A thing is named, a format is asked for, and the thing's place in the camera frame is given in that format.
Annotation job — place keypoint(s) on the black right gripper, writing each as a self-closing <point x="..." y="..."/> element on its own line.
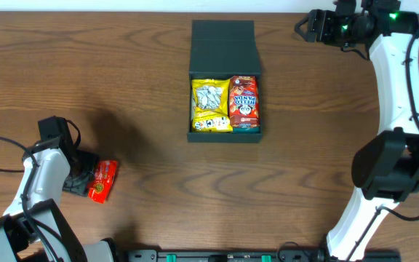
<point x="318" y="27"/>

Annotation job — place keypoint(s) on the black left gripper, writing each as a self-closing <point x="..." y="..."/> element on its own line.
<point x="80" y="178"/>

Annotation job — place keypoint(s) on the red candy bag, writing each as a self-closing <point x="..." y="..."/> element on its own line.
<point x="100" y="186"/>

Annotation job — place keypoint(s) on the red Hello Panda box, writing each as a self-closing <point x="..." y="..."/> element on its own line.
<point x="243" y="102"/>

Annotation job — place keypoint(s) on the black gift box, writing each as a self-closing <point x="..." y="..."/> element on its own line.
<point x="221" y="49"/>

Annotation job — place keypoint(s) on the teal Chunkies cookie box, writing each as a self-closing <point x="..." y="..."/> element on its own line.
<point x="245" y="129"/>

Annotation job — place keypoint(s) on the yellow Hacks candy bag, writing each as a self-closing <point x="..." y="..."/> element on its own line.
<point x="210" y="113"/>

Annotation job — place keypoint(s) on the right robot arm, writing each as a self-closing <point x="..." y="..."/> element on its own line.
<point x="386" y="170"/>

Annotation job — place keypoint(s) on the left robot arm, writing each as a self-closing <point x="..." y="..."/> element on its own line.
<point x="54" y="165"/>

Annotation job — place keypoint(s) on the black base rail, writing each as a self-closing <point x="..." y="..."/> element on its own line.
<point x="286" y="255"/>

